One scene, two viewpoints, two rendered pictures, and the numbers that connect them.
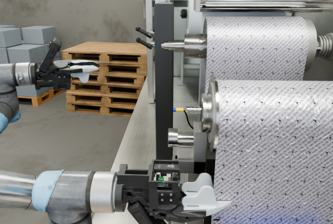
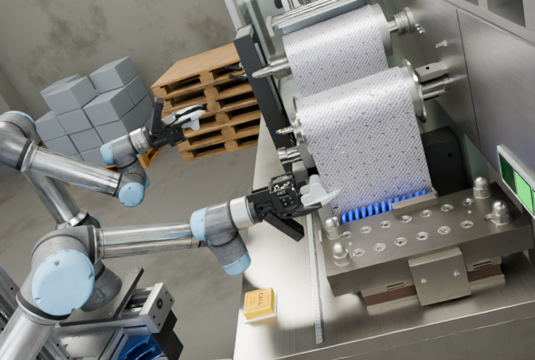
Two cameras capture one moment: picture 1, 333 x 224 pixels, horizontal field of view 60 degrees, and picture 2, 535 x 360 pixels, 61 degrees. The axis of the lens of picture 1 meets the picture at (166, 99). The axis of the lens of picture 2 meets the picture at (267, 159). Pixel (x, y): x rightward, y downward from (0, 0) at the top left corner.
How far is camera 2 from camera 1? 0.54 m
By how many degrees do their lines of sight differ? 10
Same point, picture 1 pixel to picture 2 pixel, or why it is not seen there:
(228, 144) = (319, 147)
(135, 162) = not seen: hidden behind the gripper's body
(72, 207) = (222, 229)
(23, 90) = not seen: hidden behind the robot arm
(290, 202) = (387, 175)
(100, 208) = (243, 224)
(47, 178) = (198, 215)
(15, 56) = (96, 115)
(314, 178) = (396, 150)
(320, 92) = (376, 85)
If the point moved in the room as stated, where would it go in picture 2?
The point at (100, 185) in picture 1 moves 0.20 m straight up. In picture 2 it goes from (237, 207) to (202, 134)
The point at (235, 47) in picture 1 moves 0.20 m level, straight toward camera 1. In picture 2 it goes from (315, 58) to (303, 88)
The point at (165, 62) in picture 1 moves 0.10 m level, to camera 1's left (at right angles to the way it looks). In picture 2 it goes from (263, 88) to (230, 99)
